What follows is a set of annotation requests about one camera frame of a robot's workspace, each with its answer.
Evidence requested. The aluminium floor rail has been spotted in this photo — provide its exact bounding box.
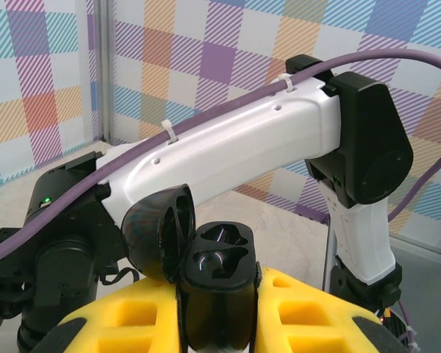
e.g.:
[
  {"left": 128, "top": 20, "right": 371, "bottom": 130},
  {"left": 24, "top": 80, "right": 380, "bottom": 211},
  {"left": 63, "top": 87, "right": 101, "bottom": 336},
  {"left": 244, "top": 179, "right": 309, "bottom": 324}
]
[{"left": 389, "top": 231, "right": 441, "bottom": 258}]

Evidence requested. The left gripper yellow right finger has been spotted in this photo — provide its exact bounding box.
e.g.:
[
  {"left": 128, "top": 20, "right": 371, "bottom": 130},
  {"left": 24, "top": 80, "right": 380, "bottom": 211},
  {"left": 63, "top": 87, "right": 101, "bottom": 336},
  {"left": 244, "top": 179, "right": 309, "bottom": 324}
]
[{"left": 255, "top": 263, "right": 409, "bottom": 353}]

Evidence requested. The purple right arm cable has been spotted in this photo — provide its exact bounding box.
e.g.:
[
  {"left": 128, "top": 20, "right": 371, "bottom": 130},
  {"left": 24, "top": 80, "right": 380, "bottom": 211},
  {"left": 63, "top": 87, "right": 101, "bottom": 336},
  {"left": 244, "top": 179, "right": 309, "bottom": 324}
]
[{"left": 0, "top": 50, "right": 441, "bottom": 353}]

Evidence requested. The black earbud charging case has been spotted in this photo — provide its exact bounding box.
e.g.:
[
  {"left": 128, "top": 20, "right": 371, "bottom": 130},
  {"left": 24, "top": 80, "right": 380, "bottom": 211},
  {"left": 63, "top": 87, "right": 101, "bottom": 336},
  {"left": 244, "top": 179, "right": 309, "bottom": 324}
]
[{"left": 121, "top": 185, "right": 262, "bottom": 350}]

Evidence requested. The aluminium frame post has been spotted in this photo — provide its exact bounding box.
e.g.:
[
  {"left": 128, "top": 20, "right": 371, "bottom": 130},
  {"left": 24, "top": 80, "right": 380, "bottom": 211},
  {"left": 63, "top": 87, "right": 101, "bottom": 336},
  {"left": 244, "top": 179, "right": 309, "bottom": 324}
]
[{"left": 95, "top": 0, "right": 115, "bottom": 144}]

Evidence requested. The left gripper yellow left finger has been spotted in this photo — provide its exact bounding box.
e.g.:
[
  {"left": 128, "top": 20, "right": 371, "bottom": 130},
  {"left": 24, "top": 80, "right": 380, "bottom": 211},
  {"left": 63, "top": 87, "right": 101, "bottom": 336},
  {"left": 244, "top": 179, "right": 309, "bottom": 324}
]
[{"left": 57, "top": 275, "right": 184, "bottom": 353}]

